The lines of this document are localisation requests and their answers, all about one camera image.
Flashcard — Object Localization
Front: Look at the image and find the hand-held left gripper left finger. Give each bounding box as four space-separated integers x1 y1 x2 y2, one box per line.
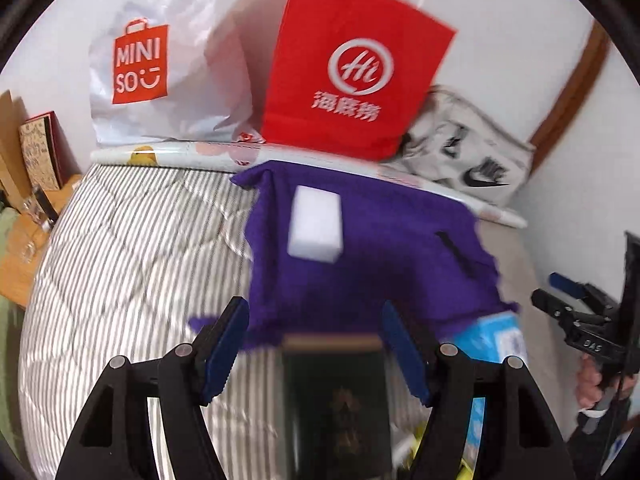
55 296 251 480

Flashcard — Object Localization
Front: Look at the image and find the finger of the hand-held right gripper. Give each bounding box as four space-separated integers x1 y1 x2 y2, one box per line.
549 272 608 313
531 288 576 332

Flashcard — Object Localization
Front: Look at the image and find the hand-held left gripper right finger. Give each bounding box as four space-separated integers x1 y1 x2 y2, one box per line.
381 300 583 480

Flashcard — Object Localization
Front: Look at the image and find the white sponge block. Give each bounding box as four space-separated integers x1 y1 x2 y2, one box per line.
287 185 345 261

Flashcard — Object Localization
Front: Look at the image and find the person's right hand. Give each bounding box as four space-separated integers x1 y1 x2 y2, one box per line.
575 354 632 411

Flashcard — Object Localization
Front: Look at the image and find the light blue box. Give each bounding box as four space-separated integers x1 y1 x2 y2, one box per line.
452 312 531 461

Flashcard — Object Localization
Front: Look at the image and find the yellow green packet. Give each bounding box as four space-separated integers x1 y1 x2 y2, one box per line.
395 420 478 480

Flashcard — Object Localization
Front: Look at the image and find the purple towel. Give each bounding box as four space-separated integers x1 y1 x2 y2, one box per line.
187 160 521 351

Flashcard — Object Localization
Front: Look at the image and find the grey striped quilt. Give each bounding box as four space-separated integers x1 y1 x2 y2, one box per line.
17 162 436 480

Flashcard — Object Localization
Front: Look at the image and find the grey sling bag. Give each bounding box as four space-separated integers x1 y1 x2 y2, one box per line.
385 85 536 206

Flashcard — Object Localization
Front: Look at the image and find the rolled printed white mat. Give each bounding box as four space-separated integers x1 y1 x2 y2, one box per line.
90 140 528 228

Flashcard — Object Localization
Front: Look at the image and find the wooden nightstand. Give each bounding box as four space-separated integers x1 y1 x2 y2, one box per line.
0 175 83 311

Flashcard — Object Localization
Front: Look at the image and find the patterned book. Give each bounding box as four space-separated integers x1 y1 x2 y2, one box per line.
19 112 67 192

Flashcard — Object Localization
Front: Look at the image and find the red paper bag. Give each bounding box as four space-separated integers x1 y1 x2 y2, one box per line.
260 0 458 163

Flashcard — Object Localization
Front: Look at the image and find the white plastic shopping bag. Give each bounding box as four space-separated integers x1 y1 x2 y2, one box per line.
89 0 273 143

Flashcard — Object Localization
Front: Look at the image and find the brown cardboard box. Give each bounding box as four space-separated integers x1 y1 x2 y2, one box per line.
0 90 32 203

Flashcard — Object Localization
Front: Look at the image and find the wooden door frame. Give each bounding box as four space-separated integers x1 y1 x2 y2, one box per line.
529 22 608 147

